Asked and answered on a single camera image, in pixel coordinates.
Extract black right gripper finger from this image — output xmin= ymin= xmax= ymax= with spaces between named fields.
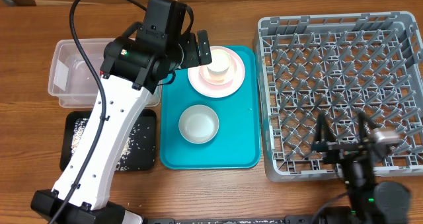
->
xmin=358 ymin=112 xmax=377 ymax=141
xmin=313 ymin=113 xmax=336 ymax=143

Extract cream cup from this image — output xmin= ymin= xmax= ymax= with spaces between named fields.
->
xmin=206 ymin=49 xmax=231 ymax=80

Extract grey bowl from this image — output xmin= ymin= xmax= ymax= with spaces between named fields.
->
xmin=178 ymin=104 xmax=219 ymax=144

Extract rice and food scraps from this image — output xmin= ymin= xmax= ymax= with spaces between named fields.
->
xmin=69 ymin=117 xmax=155 ymax=171

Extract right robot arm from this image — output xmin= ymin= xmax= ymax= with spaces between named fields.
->
xmin=310 ymin=112 xmax=411 ymax=223

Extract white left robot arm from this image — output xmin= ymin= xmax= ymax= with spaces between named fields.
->
xmin=30 ymin=30 xmax=212 ymax=223

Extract grey dishwasher rack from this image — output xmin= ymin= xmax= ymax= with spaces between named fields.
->
xmin=254 ymin=11 xmax=422 ymax=182

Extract clear plastic waste bin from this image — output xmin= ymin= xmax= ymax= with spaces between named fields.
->
xmin=48 ymin=38 xmax=162 ymax=108

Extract large pink plate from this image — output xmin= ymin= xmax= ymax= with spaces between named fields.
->
xmin=188 ymin=46 xmax=246 ymax=98

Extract teal serving tray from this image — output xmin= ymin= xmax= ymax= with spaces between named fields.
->
xmin=160 ymin=46 xmax=260 ymax=170

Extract black tray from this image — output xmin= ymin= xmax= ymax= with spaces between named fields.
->
xmin=59 ymin=108 xmax=157 ymax=172

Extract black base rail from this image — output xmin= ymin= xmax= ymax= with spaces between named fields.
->
xmin=142 ymin=215 xmax=321 ymax=224

